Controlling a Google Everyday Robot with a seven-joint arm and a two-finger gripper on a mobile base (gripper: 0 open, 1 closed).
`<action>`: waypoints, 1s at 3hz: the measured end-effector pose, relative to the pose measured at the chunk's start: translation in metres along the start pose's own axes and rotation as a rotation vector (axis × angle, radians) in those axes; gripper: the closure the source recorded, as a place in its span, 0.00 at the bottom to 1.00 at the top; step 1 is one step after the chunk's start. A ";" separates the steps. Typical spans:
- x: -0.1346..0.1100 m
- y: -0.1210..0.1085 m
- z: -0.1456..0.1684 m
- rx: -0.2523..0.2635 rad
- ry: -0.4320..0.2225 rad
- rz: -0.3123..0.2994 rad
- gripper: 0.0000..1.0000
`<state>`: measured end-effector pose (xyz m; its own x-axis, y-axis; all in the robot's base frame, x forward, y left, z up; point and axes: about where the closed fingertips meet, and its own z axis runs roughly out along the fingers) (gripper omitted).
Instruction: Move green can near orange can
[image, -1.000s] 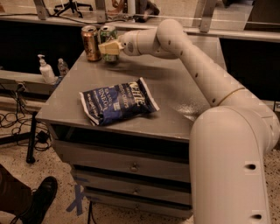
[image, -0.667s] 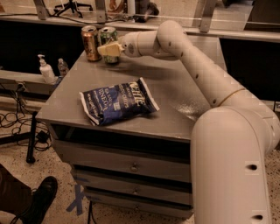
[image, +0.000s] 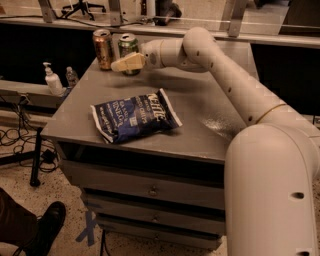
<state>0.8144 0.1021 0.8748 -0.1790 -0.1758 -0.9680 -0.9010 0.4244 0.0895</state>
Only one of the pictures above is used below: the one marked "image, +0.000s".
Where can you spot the grey side shelf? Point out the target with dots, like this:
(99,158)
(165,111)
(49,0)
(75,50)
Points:
(35,94)

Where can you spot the black office chair base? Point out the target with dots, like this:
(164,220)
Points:
(84,7)

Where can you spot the small clear plastic bottle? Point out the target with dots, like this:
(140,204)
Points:
(72,77)

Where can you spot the black leather shoe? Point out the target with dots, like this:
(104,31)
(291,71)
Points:
(49,226)

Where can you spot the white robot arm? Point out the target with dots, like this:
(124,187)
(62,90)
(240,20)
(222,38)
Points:
(270,165)

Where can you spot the person in background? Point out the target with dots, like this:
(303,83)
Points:
(165,11)

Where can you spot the grey drawer cabinet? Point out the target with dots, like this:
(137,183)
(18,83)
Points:
(165,187)

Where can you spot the black stand leg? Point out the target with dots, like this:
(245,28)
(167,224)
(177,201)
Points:
(34,155)

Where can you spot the brown trouser leg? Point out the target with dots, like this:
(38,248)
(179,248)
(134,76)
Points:
(18,226)

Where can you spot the metal railing frame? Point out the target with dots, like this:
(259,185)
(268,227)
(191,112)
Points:
(214,15)

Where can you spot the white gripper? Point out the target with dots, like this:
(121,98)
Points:
(150,55)

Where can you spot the white pump lotion bottle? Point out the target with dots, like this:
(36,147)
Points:
(53,80)

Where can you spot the blue kettle chips bag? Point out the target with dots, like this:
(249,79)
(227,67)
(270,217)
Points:
(119,121)

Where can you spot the orange soda can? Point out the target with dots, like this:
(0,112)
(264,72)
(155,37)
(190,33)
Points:
(102,40)

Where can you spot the blue tape cross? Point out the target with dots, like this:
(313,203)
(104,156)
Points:
(90,233)

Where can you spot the green soda can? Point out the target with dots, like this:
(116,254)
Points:
(127,44)

